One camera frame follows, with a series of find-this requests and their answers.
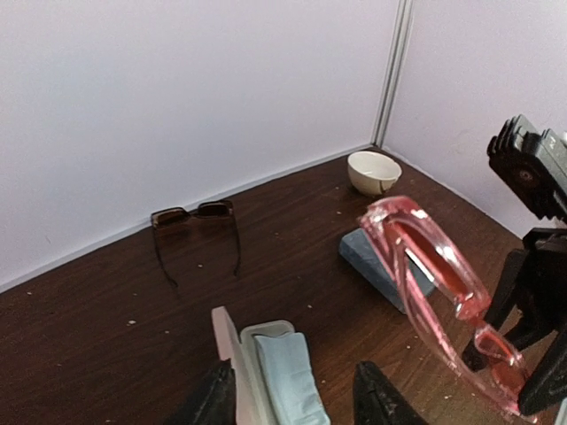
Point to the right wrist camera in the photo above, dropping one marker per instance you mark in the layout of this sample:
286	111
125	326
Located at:
533	165

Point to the grey-blue glasses case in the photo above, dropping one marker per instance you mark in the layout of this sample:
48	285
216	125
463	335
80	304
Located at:
356	249

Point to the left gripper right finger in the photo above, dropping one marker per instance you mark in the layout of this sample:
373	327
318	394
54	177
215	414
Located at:
376	401

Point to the white ceramic bowl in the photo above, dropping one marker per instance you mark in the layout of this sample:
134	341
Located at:
372	173

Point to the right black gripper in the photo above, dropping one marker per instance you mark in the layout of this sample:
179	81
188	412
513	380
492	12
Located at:
533	279

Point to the light blue cloth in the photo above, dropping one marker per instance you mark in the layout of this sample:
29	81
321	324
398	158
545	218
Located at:
288	375

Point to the pink glasses case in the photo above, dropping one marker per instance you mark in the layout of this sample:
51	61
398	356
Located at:
253	405

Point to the red framed eyeglasses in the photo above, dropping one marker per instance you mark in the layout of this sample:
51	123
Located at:
445	301

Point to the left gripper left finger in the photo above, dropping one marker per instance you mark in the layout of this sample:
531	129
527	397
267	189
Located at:
212	402

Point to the right aluminium frame post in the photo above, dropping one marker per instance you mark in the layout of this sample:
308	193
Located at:
400	40

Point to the dark sunglasses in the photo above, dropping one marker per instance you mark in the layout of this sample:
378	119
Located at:
177	220

